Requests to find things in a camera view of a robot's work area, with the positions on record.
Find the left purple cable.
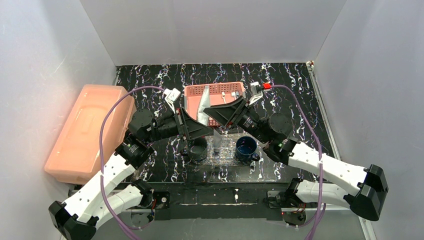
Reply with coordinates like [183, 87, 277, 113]
[99, 86, 167, 240]

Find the white toothpaste tube blue cap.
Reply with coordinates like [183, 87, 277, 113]
[213, 130, 223, 156]

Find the dark green mug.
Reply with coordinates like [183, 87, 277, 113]
[180, 137, 208, 162]

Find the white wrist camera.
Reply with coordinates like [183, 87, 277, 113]
[163, 88, 181, 114]
[249, 81, 264, 106]

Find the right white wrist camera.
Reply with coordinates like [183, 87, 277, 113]
[249, 81, 264, 106]

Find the dark blue mug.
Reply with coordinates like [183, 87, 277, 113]
[234, 136, 260, 165]

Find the pink perforated plastic basket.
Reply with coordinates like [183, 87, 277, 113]
[184, 81, 246, 119]

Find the clear textured acrylic holder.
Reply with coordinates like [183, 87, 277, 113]
[205, 134, 238, 166]

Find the clear textured oval tray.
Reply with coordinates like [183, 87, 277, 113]
[197, 133, 253, 166]

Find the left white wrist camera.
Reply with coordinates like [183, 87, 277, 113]
[163, 88, 181, 114]

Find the grey toothbrush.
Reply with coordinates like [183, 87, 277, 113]
[231, 91, 240, 100]

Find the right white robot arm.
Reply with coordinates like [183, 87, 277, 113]
[204, 97, 389, 221]

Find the white toothbrush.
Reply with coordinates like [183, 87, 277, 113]
[221, 92, 227, 104]

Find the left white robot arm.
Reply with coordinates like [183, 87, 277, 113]
[48, 109, 213, 240]

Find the aluminium frame rail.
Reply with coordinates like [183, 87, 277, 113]
[65, 187, 369, 213]

